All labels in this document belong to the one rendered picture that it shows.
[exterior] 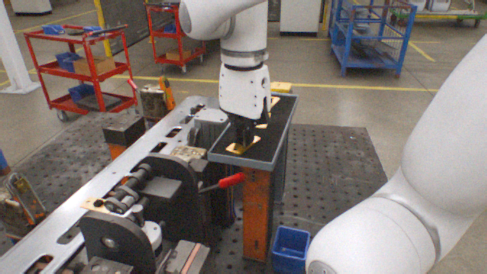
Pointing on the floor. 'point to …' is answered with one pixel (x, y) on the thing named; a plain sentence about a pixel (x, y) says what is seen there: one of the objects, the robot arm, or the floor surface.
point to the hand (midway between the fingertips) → (243, 133)
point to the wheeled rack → (442, 14)
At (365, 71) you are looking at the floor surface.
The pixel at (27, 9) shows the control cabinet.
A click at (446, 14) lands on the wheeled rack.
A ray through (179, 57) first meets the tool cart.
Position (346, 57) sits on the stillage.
